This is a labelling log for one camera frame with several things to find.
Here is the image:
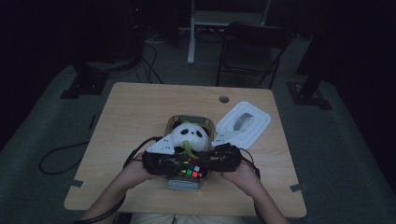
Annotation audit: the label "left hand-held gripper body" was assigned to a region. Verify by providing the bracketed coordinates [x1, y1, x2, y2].
[141, 133, 183, 176]

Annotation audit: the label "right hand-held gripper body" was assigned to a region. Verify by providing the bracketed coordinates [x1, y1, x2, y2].
[210, 130, 243, 173]

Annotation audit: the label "colourful puzzle cube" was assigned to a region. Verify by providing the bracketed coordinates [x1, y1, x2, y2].
[177, 158, 209, 179]

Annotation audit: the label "panda plush toy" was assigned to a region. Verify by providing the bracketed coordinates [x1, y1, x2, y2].
[169, 120, 212, 161]

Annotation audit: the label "white box lid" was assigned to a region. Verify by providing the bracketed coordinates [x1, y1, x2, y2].
[214, 100, 273, 150]

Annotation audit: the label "clear plastic storage box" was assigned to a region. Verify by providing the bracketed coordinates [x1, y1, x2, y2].
[163, 114, 218, 191]

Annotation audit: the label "person's left hand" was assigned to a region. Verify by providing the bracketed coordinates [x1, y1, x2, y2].
[119, 152, 155, 190]

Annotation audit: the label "person's right hand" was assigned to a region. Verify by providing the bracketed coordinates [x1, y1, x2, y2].
[219, 159, 260, 198]

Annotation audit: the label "person's beige trouser legs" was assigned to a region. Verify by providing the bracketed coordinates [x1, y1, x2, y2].
[129, 212, 246, 224]

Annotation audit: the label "grey tape strip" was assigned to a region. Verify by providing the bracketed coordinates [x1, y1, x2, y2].
[64, 179, 85, 189]
[290, 183, 308, 193]

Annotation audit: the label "black marker pen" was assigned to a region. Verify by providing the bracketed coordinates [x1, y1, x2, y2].
[88, 114, 98, 132]

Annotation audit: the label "black stand with flat base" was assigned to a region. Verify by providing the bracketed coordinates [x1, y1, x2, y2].
[285, 0, 333, 111]
[59, 60, 110, 100]

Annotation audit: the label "black folding chair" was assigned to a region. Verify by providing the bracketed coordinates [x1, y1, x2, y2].
[215, 21, 294, 91]

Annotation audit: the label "dark computer tower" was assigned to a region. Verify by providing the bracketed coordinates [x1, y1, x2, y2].
[125, 0, 147, 63]

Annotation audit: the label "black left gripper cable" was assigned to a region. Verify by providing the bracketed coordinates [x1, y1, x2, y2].
[73, 135, 164, 224]

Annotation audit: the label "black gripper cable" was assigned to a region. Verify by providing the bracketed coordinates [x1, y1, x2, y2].
[238, 147, 262, 224]
[73, 135, 164, 224]

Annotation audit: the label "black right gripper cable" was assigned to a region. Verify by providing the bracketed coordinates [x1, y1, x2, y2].
[238, 147, 262, 224]

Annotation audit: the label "bundle of black floor cables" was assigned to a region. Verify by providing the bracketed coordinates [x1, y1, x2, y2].
[135, 30, 164, 85]

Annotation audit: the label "black floor cable loop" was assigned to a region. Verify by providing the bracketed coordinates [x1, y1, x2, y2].
[38, 141, 92, 176]

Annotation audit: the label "white metal stand frame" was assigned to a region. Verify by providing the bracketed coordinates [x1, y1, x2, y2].
[187, 0, 273, 65]

